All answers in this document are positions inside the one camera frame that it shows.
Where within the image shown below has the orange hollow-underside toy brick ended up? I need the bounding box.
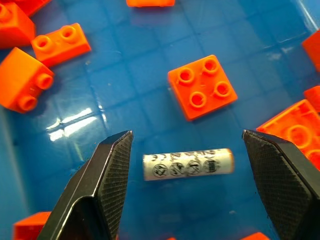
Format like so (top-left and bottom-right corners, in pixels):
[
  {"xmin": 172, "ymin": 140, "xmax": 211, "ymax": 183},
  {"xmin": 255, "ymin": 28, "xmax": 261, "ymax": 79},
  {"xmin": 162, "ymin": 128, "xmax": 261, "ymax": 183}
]
[{"xmin": 256, "ymin": 99, "xmax": 320, "ymax": 172}]

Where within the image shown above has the orange two-stud toy brick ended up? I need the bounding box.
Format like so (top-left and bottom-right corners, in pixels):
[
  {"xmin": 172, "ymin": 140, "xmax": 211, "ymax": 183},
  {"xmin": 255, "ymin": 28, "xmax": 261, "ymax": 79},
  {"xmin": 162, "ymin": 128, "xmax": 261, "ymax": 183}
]
[
  {"xmin": 30, "ymin": 22, "xmax": 92, "ymax": 68},
  {"xmin": 0, "ymin": 46, "xmax": 55, "ymax": 114}
]

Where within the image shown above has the white cylindrical battery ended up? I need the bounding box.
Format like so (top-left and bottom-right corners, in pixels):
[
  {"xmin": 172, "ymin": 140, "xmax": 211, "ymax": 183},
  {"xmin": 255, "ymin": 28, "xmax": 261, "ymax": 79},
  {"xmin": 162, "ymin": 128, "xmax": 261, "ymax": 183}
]
[{"xmin": 142, "ymin": 147, "xmax": 235, "ymax": 182}]

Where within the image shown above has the blue plastic bin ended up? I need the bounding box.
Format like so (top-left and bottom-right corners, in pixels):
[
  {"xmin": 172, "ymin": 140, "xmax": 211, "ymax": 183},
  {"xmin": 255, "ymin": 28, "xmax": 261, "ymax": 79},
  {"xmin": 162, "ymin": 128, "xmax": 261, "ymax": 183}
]
[{"xmin": 0, "ymin": 0, "xmax": 320, "ymax": 240}]

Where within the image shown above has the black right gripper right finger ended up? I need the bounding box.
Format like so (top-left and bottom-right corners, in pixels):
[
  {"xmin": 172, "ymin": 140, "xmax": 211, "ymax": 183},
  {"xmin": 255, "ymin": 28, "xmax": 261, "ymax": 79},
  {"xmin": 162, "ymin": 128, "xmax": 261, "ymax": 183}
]
[{"xmin": 241, "ymin": 129, "xmax": 320, "ymax": 240}]

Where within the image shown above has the orange four-stud toy brick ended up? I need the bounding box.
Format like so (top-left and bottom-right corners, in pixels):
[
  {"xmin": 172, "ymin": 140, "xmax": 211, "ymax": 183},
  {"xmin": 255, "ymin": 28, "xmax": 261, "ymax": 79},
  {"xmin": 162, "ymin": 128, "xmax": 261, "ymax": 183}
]
[{"xmin": 167, "ymin": 54, "xmax": 239, "ymax": 122}]

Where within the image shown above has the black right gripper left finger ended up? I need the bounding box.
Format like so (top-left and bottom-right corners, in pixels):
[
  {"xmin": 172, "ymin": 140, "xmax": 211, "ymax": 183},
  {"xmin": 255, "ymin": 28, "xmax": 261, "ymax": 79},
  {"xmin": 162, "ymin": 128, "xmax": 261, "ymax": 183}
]
[{"xmin": 36, "ymin": 130, "xmax": 134, "ymax": 240}]

